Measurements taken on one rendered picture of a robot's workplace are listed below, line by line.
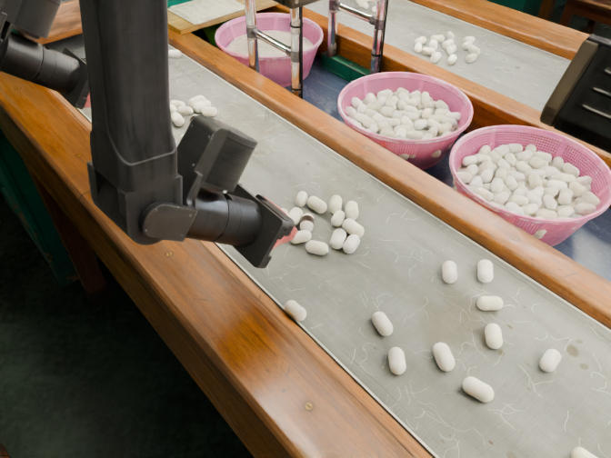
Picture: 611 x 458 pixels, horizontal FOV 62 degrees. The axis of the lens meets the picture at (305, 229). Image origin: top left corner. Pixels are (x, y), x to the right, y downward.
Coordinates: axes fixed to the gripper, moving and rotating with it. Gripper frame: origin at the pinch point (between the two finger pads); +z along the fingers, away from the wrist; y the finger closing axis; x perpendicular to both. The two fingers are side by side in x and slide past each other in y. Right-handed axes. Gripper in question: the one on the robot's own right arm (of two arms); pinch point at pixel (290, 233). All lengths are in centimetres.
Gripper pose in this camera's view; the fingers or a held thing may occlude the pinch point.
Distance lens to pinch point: 68.1
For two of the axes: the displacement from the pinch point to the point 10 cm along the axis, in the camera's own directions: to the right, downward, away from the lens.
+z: 5.8, 1.4, 8.0
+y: -6.5, -5.2, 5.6
